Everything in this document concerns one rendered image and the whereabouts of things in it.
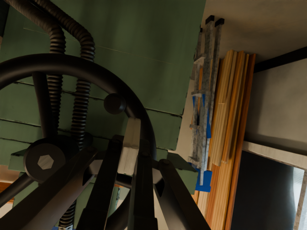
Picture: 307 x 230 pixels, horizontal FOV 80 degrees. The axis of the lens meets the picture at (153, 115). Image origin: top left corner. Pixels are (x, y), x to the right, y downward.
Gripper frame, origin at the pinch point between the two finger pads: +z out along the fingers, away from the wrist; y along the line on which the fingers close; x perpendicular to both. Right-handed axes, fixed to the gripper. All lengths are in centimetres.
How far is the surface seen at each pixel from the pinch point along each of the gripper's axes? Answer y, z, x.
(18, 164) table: -18.3, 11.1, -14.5
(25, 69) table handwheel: -15.2, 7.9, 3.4
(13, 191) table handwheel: -13.7, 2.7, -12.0
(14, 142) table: -24.8, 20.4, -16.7
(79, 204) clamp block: -6.5, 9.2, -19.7
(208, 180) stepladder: 59, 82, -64
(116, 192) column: 0, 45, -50
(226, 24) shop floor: 51, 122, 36
